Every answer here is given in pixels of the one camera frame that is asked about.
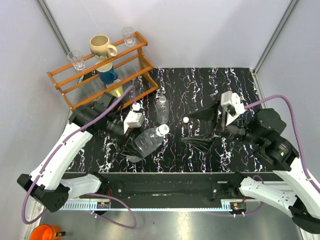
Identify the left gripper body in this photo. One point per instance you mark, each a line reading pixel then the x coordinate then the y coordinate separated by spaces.
pixel 128 132

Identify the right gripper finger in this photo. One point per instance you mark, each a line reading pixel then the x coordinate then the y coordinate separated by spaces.
pixel 202 142
pixel 209 113

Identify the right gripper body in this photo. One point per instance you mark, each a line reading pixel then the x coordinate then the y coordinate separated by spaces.
pixel 223 131

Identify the clear plastic bottle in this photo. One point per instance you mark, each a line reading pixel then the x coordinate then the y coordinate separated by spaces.
pixel 146 143
pixel 162 110

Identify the white bottle cap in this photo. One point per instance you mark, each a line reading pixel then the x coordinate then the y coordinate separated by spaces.
pixel 162 130
pixel 185 120

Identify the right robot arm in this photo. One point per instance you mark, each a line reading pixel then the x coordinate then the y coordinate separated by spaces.
pixel 275 152

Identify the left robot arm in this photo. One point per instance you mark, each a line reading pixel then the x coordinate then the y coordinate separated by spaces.
pixel 46 184

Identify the yellow ceramic mug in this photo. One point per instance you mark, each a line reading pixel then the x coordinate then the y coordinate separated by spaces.
pixel 117 92

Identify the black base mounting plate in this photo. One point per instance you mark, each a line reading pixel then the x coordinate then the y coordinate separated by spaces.
pixel 146 186

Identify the orange wooden shelf rack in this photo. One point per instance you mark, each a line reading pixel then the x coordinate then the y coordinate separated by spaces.
pixel 82 87

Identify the blue ceramic mug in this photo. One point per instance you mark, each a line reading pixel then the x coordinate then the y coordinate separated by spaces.
pixel 107 73

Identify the beige ceramic mug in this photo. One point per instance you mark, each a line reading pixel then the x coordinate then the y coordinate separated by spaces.
pixel 102 48

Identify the clear drinking glass left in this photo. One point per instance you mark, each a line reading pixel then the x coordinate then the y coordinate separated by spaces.
pixel 75 57

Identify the clear drinking glass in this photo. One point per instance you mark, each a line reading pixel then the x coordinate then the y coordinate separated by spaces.
pixel 75 57
pixel 128 34

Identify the clear drinking glass right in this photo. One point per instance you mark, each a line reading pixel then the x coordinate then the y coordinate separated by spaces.
pixel 128 34

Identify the orange cup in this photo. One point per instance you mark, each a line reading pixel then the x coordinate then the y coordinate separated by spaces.
pixel 47 232

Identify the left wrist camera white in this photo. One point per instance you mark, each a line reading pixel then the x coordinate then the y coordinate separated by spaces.
pixel 134 119

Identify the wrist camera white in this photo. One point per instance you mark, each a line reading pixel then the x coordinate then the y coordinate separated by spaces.
pixel 134 119
pixel 232 106

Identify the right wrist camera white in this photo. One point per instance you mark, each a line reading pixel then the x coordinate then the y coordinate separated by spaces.
pixel 232 106

